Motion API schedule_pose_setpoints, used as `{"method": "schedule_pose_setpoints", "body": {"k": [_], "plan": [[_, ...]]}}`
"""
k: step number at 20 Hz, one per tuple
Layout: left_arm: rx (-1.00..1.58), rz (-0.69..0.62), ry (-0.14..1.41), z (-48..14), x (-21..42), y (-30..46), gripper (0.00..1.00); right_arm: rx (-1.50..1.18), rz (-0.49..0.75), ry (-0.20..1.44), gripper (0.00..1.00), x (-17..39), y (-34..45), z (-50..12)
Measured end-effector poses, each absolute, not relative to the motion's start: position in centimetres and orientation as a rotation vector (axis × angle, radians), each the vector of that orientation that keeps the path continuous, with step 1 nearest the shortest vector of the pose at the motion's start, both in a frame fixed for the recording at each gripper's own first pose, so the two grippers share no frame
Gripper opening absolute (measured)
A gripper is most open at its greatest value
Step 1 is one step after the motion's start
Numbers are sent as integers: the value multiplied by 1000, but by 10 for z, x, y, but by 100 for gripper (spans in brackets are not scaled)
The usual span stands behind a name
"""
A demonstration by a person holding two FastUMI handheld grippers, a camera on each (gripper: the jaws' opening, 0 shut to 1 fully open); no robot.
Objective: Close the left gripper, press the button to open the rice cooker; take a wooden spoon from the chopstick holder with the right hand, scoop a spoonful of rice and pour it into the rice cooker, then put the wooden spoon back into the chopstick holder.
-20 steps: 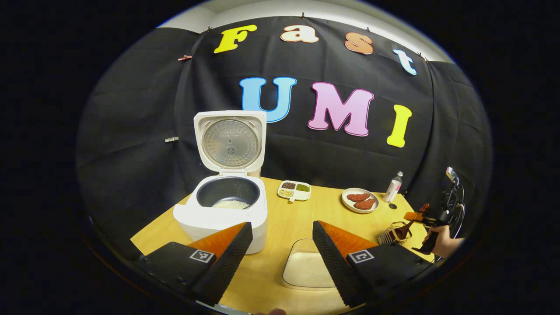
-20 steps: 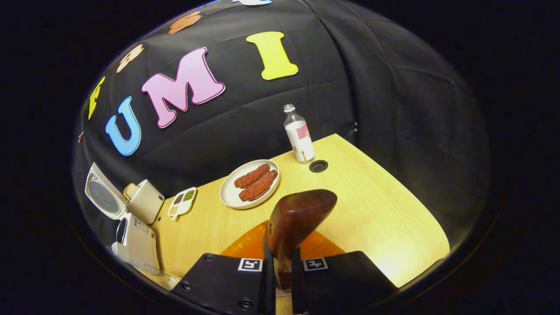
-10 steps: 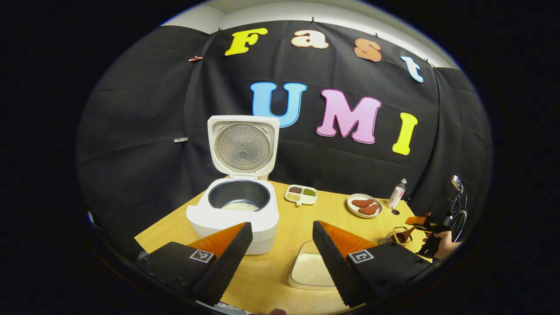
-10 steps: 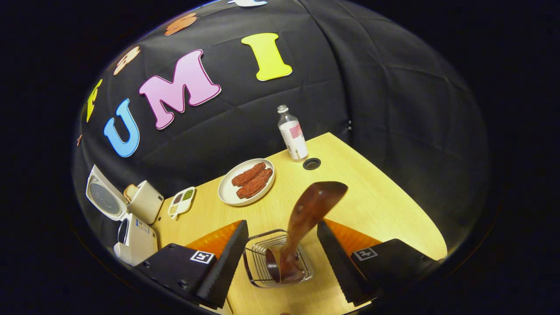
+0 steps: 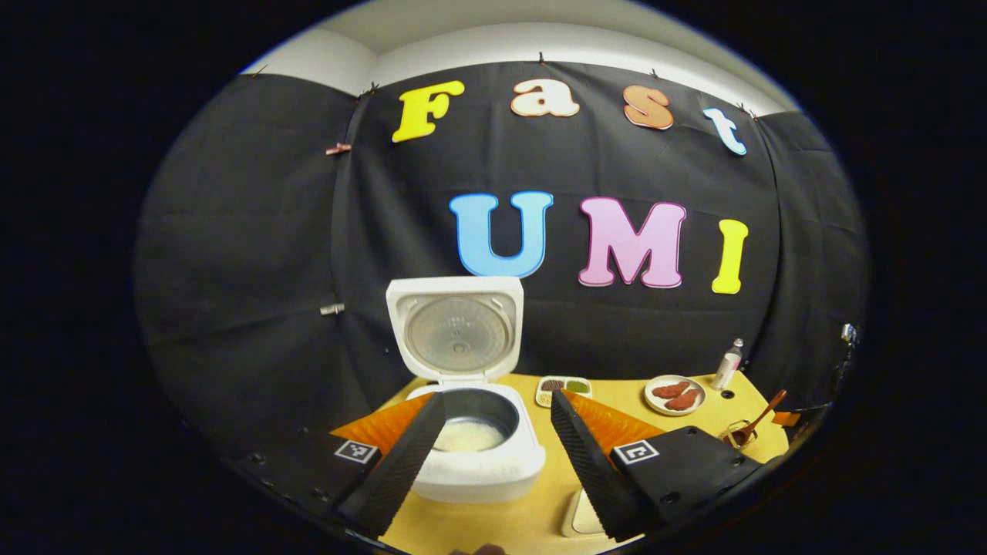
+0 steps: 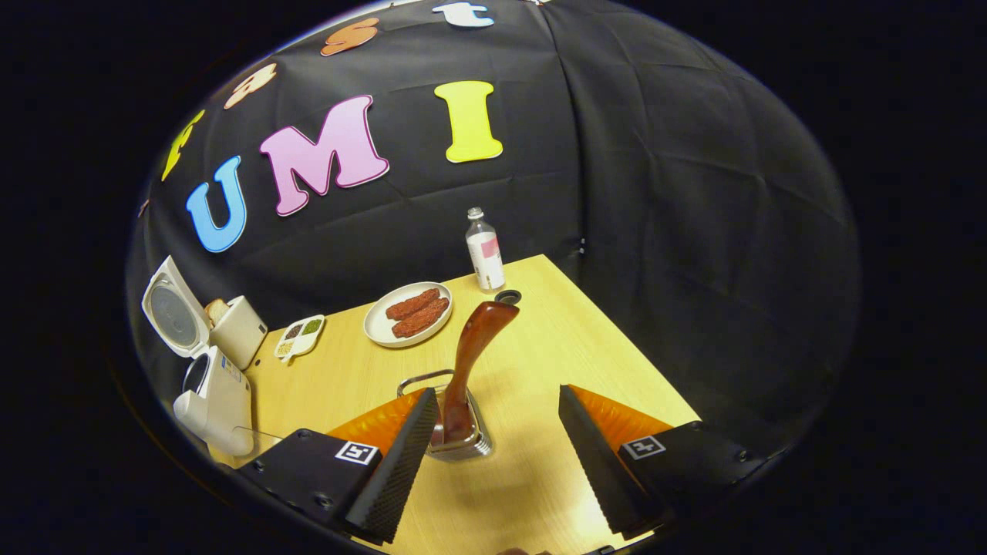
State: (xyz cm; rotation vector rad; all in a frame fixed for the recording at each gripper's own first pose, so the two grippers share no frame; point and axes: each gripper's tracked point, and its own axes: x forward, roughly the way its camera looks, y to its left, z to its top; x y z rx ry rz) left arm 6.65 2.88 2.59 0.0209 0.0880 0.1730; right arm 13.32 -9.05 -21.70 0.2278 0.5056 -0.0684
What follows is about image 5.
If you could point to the silver cloth clip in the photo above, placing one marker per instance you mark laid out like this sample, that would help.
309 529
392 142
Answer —
332 309

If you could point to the scooped white rice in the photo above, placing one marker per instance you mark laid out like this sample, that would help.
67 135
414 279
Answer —
470 438

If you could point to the white rice cooker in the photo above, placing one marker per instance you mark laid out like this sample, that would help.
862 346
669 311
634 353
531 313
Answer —
478 479

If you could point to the clear bottle with pink label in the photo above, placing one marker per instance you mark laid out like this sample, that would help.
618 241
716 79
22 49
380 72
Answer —
726 370

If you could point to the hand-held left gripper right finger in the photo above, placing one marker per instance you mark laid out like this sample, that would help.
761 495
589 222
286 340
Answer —
590 470

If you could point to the red meat piece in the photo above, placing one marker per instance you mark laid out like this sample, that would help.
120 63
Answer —
671 389
683 400

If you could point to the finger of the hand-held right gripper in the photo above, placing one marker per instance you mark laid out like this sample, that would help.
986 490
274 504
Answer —
786 418

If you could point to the white divided grain dish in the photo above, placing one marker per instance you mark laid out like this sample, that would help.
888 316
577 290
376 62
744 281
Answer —
551 385

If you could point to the black backdrop cloth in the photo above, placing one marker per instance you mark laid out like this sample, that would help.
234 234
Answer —
247 231

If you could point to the brown wooden spoon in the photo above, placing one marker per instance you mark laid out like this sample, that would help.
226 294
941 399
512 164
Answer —
763 416

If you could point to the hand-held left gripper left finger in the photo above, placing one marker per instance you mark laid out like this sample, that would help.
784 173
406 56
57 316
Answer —
405 470

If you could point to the copper cloth clip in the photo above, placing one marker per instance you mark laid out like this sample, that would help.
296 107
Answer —
338 149

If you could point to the round white plate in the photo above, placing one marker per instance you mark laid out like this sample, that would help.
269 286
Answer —
655 401

